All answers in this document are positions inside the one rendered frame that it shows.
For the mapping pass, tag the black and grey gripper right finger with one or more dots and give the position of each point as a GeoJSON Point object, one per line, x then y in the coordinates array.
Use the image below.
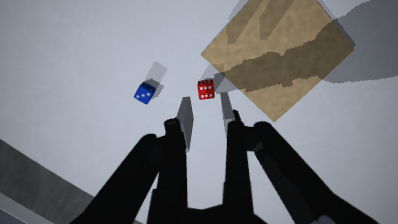
{"type": "Point", "coordinates": [304, 194]}

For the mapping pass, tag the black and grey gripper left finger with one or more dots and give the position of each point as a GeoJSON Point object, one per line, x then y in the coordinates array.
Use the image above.
{"type": "Point", "coordinates": [121, 197]}

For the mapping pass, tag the red die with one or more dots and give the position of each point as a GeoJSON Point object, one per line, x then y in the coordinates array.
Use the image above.
{"type": "Point", "coordinates": [206, 89]}

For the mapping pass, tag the tan flat mat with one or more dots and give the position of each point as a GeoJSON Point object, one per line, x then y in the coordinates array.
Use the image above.
{"type": "Point", "coordinates": [276, 51]}

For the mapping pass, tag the blue die with white pips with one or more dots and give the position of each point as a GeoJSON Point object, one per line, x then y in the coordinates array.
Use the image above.
{"type": "Point", "coordinates": [144, 93]}

